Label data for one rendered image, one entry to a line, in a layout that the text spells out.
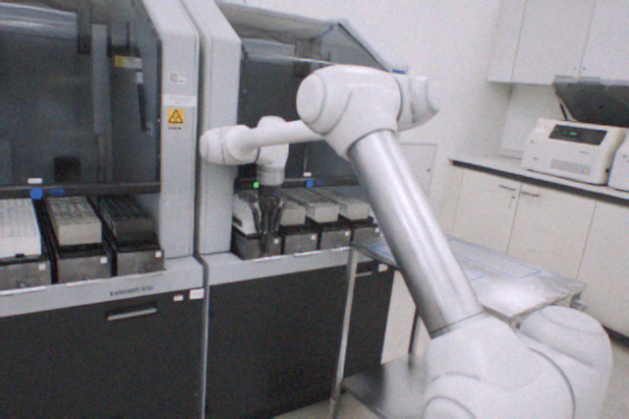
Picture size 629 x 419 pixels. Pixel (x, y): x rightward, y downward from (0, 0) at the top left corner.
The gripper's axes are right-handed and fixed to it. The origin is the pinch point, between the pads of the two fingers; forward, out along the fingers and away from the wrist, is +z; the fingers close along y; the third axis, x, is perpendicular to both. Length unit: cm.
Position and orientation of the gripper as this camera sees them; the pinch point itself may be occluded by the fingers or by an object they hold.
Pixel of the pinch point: (265, 242)
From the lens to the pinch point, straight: 158.7
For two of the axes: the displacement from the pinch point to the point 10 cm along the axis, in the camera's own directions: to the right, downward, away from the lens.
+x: 5.4, 2.5, -8.0
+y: -8.4, 0.7, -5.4
